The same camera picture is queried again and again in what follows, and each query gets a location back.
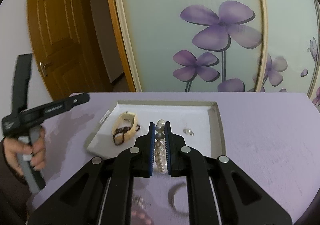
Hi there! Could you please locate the white pearl bracelet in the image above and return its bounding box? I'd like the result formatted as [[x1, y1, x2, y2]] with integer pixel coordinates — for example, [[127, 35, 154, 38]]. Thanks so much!
[[153, 119, 168, 174]]

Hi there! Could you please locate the person's left hand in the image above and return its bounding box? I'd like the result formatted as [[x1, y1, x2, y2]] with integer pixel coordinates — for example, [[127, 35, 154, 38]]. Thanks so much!
[[3, 127, 46, 176]]

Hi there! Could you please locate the silver cuff bangle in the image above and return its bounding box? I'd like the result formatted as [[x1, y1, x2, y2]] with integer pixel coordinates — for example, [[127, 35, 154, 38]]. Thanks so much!
[[168, 182, 189, 217]]

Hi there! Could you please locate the brown wooden door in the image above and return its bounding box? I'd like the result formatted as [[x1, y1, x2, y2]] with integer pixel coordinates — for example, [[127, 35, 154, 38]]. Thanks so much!
[[27, 0, 112, 100]]

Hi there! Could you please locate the pink bead flower bracelet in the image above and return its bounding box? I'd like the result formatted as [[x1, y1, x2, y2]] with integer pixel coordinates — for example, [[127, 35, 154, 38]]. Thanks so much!
[[130, 194, 154, 225]]

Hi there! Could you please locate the grey cardboard tray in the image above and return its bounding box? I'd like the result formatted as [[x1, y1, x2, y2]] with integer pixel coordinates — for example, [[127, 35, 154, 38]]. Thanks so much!
[[84, 100, 226, 158]]

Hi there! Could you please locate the cream wide cuff bracelet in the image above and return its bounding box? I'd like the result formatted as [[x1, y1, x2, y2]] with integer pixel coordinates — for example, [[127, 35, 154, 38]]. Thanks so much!
[[111, 111, 140, 142]]

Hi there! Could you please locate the purple flower wardrobe door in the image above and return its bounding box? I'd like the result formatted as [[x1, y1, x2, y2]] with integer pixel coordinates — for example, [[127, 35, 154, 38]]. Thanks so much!
[[116, 0, 263, 92]]

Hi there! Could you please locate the brass door handle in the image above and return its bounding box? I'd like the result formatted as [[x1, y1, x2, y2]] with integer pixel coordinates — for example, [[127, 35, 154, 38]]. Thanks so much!
[[39, 61, 53, 78]]

